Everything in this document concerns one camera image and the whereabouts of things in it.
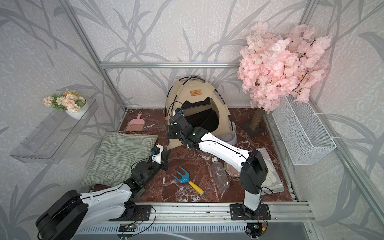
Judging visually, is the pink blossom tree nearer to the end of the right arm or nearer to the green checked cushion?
the end of the right arm

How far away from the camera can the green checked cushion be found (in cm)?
82

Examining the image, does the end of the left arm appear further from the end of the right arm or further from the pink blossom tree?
the pink blossom tree

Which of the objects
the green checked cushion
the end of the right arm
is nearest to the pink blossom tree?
the end of the right arm

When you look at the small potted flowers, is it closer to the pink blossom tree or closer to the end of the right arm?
the end of the right arm

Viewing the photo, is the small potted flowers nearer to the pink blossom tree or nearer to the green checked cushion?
the green checked cushion
